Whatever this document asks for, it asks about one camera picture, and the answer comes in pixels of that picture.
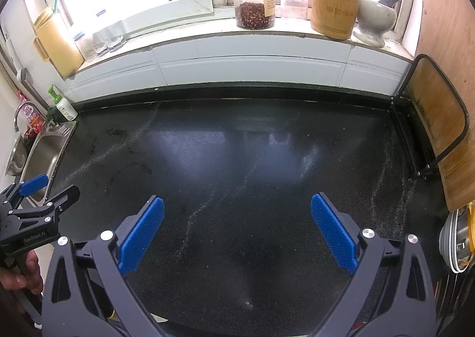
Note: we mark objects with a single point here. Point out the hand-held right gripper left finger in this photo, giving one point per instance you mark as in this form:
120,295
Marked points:
143,233

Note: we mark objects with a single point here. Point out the jar of red beans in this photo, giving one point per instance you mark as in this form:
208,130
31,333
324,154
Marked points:
254,14

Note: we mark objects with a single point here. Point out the person's left hand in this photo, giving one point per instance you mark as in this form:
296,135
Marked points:
33,274

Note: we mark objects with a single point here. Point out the white soap bottle green pump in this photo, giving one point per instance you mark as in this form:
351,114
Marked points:
66,108

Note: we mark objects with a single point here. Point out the yellow plastic pitcher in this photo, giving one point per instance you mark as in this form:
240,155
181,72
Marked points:
59,43

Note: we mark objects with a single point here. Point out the stack of white plates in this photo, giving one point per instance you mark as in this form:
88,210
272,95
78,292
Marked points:
449,240

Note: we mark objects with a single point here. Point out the clear drinking glass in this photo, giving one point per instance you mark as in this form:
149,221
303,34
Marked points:
113,40
100,45

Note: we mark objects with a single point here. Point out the dark green scouring pad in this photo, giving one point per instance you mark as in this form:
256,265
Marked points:
52,114

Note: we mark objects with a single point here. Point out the stainless steel sink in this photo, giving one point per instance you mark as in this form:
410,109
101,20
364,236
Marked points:
44,151

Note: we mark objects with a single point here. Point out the clear jar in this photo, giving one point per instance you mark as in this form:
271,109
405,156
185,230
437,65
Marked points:
84,45

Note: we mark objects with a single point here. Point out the wooden cutting board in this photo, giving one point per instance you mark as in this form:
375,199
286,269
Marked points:
445,25

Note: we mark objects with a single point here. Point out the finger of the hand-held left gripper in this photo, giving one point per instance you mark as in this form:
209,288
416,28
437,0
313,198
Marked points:
33,185
63,199

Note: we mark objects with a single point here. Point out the red printed packet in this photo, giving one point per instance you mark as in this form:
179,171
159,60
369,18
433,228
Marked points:
35,120

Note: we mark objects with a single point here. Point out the steel faucet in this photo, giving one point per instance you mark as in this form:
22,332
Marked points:
17,114

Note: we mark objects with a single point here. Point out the steel basin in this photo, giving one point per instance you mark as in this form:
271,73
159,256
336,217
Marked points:
16,159

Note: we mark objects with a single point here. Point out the stone mortar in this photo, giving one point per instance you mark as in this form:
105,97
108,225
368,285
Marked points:
374,21

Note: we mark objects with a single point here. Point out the bamboo utensil holder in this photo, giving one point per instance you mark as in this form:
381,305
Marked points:
334,6

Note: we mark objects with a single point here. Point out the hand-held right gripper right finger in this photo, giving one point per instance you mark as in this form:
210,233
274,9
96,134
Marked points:
334,233

